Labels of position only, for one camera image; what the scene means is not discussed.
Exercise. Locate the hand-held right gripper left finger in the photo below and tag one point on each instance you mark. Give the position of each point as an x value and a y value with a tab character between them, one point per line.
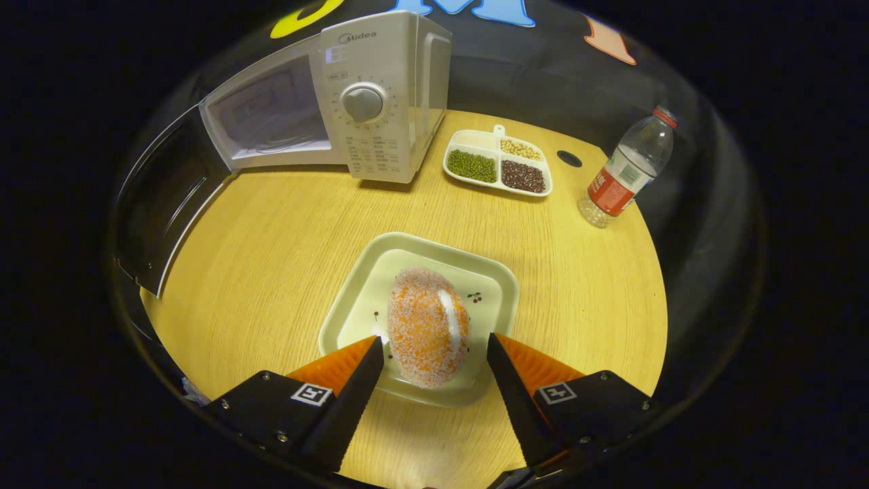
353	414

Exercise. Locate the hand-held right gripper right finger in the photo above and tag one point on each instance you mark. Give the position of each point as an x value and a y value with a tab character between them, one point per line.
519	414

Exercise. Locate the orange sugar-coated bread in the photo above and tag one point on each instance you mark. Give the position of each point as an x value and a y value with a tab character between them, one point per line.
424	326

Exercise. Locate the white microwave oven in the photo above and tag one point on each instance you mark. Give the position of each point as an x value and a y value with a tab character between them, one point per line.
400	61

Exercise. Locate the cream square plate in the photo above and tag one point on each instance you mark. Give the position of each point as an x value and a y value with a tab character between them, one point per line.
360	299

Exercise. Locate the dark red beans pile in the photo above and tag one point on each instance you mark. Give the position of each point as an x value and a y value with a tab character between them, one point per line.
523	176

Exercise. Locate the clear plastic water bottle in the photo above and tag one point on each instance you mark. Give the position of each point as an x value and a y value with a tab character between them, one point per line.
621	183

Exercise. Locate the green mung beans pile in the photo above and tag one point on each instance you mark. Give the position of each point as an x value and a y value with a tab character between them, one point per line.
472	166

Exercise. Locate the yellow soybeans pile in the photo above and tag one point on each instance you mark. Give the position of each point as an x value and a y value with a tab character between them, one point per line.
519	149

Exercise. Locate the white divided dish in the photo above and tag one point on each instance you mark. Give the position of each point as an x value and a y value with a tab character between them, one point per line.
468	139

